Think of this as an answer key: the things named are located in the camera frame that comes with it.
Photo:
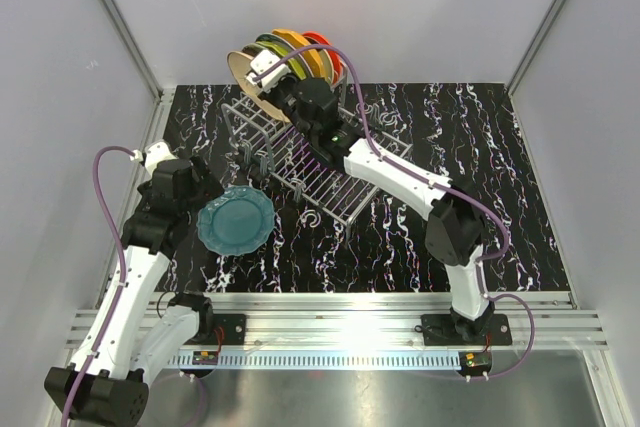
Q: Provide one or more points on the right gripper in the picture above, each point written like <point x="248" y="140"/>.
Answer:
<point x="271" y="95"/>

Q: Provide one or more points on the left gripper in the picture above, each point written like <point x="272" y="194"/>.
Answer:
<point x="207" y="187"/>

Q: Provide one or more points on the yellow dotted scalloped plate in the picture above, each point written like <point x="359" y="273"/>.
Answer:
<point x="311" y="56"/>

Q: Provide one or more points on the green dotted scalloped plate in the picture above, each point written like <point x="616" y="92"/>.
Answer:
<point x="292" y="63"/>

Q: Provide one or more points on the teal scalloped plate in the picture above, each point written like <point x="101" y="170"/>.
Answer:
<point x="238" y="222"/>

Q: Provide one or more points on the white plate green rim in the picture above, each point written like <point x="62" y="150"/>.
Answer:
<point x="266" y="38"/>

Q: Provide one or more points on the orange red plate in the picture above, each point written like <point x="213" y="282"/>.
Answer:
<point x="336" y="65"/>

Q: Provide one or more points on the mint plate flower print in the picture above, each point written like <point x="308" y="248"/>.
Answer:
<point x="253" y="49"/>

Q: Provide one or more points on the beige plate bird print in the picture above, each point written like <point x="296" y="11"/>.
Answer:
<point x="246" y="70"/>

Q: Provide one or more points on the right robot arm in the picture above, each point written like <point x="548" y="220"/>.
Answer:
<point x="454" y="221"/>

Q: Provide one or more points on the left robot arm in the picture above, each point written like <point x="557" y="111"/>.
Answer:
<point x="108" y="380"/>

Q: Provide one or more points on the grey wire dish rack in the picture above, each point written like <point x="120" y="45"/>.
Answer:
<point x="272" y="148"/>

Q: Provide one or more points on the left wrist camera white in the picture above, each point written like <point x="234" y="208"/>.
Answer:
<point x="152" y="155"/>

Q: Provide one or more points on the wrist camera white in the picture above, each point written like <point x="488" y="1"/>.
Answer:
<point x="152" y="155"/>
<point x="266" y="70"/>

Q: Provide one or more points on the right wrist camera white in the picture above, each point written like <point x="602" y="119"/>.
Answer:
<point x="266" y="70"/>

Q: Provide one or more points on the left aluminium corner post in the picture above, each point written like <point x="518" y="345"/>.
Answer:
<point x="131" y="45"/>

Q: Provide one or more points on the aluminium corner post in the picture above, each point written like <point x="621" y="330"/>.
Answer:
<point x="131" y="45"/>
<point x="542" y="31"/>

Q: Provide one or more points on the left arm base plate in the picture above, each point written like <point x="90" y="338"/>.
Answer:
<point x="229" y="328"/>

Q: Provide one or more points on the aluminium rail frame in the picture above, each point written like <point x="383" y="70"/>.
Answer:
<point x="365" y="324"/>

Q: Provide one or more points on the slotted cable duct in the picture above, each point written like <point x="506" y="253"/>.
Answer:
<point x="316" y="360"/>

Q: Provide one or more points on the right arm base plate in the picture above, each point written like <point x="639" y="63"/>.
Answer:
<point x="444" y="330"/>

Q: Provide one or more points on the right aluminium corner post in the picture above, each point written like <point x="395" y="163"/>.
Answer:
<point x="542" y="31"/>

